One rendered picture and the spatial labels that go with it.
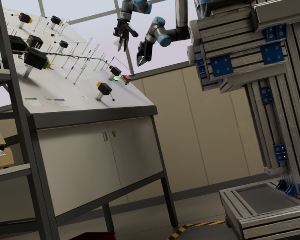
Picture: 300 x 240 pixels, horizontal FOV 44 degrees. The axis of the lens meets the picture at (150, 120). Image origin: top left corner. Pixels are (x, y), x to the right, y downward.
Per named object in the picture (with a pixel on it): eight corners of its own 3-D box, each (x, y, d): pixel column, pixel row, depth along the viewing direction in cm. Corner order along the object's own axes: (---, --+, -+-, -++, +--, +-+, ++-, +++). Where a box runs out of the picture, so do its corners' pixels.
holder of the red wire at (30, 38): (10, 47, 202) (18, 31, 198) (31, 53, 212) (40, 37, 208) (14, 52, 199) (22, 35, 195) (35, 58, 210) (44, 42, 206)
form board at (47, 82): (29, 116, 163) (31, 113, 162) (-84, -11, 195) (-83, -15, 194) (153, 106, 267) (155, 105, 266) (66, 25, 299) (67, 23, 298)
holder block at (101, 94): (105, 109, 211) (115, 96, 208) (92, 95, 215) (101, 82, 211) (110, 109, 215) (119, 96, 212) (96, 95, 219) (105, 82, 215)
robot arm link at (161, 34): (178, 35, 217) (171, 24, 223) (160, 38, 213) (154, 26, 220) (176, 46, 223) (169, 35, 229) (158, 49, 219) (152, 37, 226)
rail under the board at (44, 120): (158, 114, 265) (155, 105, 266) (35, 128, 162) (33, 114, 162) (151, 115, 268) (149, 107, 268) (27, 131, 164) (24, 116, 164)
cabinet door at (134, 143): (164, 170, 262) (151, 115, 263) (123, 188, 213) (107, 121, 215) (161, 171, 263) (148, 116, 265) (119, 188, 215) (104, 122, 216)
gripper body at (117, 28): (117, 36, 252) (121, 18, 249) (129, 39, 249) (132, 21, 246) (112, 36, 245) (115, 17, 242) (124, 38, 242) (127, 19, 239)
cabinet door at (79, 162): (121, 188, 213) (106, 121, 215) (55, 216, 165) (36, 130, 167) (118, 188, 214) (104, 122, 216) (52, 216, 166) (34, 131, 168)
